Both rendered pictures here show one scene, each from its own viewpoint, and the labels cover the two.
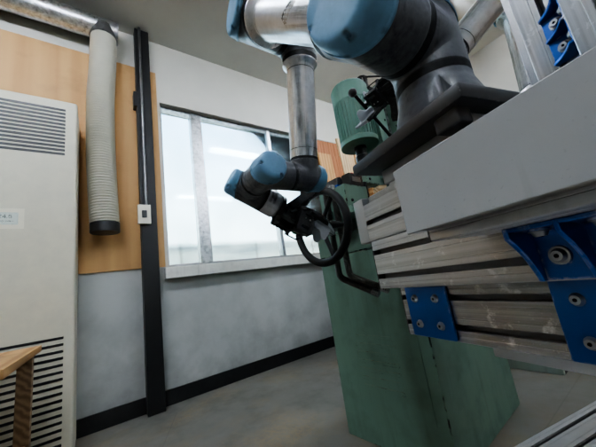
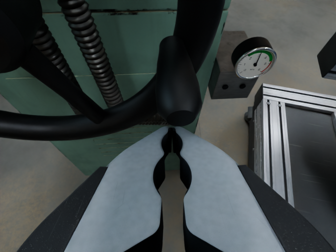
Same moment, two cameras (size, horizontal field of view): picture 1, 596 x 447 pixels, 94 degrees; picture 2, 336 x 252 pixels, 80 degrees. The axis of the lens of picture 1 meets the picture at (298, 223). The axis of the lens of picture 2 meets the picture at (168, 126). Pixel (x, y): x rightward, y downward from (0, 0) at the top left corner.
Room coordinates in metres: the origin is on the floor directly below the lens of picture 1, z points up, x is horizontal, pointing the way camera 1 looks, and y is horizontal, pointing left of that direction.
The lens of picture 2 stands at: (0.84, -0.05, 0.88)
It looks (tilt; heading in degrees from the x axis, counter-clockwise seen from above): 59 degrees down; 303
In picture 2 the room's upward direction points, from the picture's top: 3 degrees clockwise
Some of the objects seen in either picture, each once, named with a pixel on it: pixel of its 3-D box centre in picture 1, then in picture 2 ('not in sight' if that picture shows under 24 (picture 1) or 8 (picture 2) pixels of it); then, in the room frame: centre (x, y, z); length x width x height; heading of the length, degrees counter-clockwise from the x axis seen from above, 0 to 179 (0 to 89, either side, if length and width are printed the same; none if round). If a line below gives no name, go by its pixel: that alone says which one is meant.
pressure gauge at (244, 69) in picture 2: not in sight; (249, 61); (0.88, -0.34, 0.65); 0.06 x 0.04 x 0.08; 39
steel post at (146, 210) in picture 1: (145, 195); not in sight; (1.79, 1.00, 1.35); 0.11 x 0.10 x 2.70; 127
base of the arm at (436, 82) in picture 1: (439, 110); not in sight; (0.42, -0.26, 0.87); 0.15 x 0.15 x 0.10
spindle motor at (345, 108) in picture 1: (354, 118); not in sight; (1.22, -0.34, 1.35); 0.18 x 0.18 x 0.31
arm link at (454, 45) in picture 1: (419, 49); not in sight; (0.41, -0.25, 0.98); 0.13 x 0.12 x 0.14; 125
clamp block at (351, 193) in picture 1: (344, 201); not in sight; (1.09, -0.20, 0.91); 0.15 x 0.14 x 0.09; 39
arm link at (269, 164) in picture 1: (270, 174); not in sight; (0.65, 0.05, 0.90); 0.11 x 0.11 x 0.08; 35
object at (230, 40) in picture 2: not in sight; (229, 65); (0.92, -0.40, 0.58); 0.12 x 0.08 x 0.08; 129
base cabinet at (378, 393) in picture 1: (414, 328); (125, 65); (1.29, -0.43, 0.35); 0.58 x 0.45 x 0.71; 129
